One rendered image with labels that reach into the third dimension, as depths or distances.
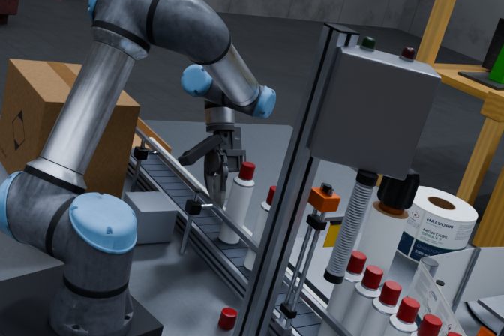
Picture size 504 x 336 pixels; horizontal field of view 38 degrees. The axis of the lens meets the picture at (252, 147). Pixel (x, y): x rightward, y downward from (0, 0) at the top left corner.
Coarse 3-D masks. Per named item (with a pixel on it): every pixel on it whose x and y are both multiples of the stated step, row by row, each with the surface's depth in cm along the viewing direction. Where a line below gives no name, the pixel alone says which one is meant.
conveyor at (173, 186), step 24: (144, 168) 203; (168, 168) 207; (168, 192) 192; (192, 192) 196; (216, 216) 186; (216, 240) 174; (240, 240) 177; (240, 264) 166; (288, 288) 161; (312, 312) 155
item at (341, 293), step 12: (360, 252) 140; (348, 264) 139; (360, 264) 138; (348, 276) 139; (360, 276) 139; (336, 288) 140; (348, 288) 139; (336, 300) 140; (348, 300) 140; (336, 312) 141; (324, 324) 143
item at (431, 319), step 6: (426, 318) 123; (432, 318) 123; (438, 318) 124; (426, 324) 122; (432, 324) 122; (438, 324) 122; (420, 330) 123; (426, 330) 122; (432, 330) 122; (438, 330) 122
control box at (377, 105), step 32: (352, 64) 117; (384, 64) 117; (416, 64) 121; (352, 96) 119; (384, 96) 118; (416, 96) 118; (320, 128) 121; (352, 128) 120; (384, 128) 120; (416, 128) 120; (352, 160) 122; (384, 160) 122
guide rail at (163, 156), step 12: (192, 180) 183; (204, 192) 178; (216, 204) 173; (228, 216) 169; (240, 228) 164; (252, 240) 160; (288, 276) 150; (312, 300) 143; (324, 312) 140; (336, 324) 137
